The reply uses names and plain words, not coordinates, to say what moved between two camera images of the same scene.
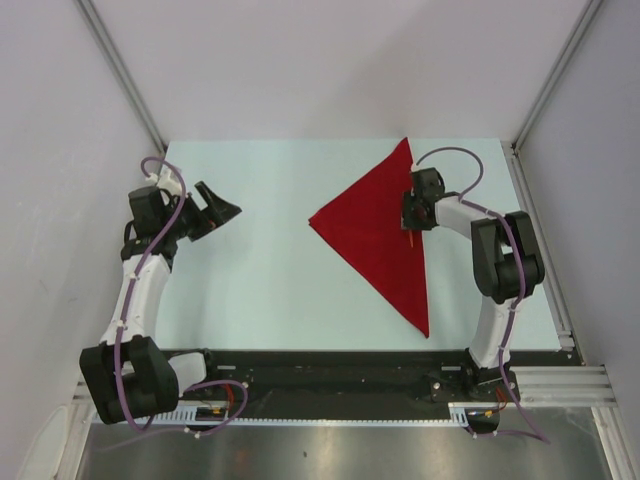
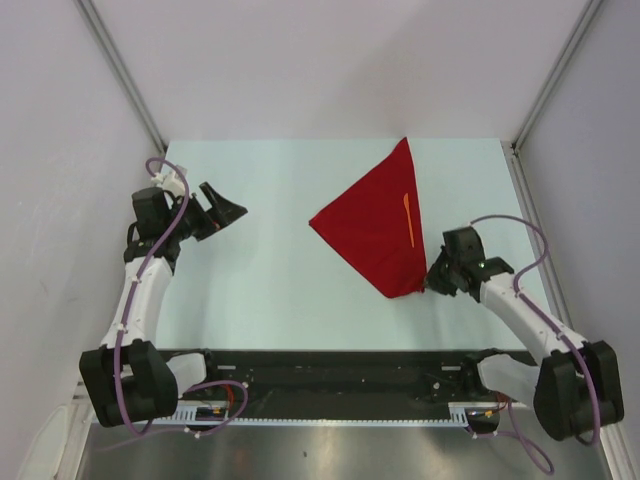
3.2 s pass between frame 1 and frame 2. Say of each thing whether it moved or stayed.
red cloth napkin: moved
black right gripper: moved
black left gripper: stayed
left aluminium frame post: stayed
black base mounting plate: stayed
